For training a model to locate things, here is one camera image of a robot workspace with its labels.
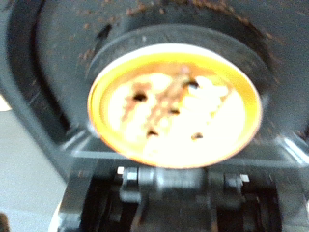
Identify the orange-lidded coffee pod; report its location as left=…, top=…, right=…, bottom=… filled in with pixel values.
left=87, top=43, right=264, bottom=170

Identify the black Keurig coffee machine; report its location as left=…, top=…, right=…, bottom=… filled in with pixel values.
left=0, top=0, right=309, bottom=232

